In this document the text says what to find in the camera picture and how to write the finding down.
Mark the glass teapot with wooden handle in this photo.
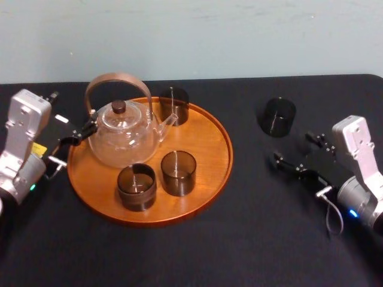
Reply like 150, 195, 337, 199
84, 71, 177, 169

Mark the black table cloth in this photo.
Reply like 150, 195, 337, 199
0, 73, 383, 287

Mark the smoked glass cup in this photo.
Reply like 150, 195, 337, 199
117, 163, 157, 212
159, 86, 190, 127
160, 150, 197, 197
257, 97, 297, 138

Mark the left gripper cable with plug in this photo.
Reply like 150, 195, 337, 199
47, 155, 68, 181

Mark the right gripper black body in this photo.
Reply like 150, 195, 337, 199
312, 151, 357, 190

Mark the glass lid with brown knob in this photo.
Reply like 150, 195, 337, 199
97, 100, 141, 130

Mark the round brown wooden tray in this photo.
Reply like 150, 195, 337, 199
67, 96, 234, 228

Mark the right gripper cable with plug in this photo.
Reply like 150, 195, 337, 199
315, 185, 345, 236

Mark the gripper cable with plug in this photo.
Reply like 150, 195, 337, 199
47, 155, 68, 181
315, 185, 345, 236

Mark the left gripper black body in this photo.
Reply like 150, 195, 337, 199
32, 103, 78, 181

